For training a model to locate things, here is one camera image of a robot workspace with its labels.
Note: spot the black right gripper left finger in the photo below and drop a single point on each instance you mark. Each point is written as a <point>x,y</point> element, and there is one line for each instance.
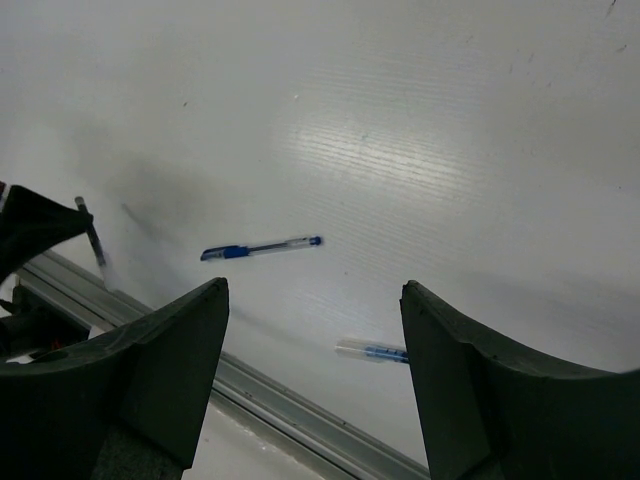
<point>127,404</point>

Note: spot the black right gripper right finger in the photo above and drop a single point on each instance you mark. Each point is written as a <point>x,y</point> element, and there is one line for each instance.
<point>493,408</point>

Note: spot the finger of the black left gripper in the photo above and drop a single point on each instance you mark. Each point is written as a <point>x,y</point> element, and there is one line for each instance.
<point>32,224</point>

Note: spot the black gel pen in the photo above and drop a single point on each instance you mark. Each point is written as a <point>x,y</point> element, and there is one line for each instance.
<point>96,245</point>

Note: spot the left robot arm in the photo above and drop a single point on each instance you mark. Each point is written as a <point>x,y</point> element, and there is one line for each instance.
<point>27,327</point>

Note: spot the dark blue gel pen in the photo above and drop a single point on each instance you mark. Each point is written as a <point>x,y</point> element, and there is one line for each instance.
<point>371,351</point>

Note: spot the blue clear ballpoint pen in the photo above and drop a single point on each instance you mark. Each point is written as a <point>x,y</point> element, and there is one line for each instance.
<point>241,251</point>

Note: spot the aluminium front rail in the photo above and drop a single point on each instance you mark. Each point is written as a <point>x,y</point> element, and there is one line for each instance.
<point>321,441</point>

